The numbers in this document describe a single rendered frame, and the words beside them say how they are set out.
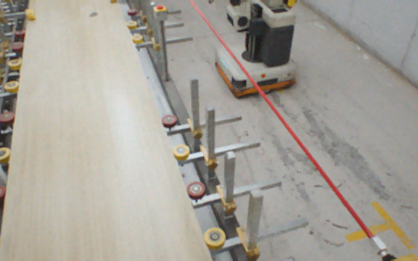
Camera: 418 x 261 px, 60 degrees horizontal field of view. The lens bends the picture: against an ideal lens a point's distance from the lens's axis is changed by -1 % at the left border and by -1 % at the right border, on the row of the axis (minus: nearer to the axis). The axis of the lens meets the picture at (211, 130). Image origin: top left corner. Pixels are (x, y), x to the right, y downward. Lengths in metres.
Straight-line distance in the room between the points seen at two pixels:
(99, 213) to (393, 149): 2.55
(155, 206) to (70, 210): 0.35
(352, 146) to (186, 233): 2.13
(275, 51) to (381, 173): 1.42
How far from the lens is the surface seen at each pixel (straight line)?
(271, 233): 1.56
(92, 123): 2.00
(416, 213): 2.99
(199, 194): 1.56
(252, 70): 3.54
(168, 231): 1.47
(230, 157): 1.43
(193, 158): 1.79
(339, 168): 3.07
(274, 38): 3.45
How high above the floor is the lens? 2.11
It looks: 41 degrees down
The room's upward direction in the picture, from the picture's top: straight up
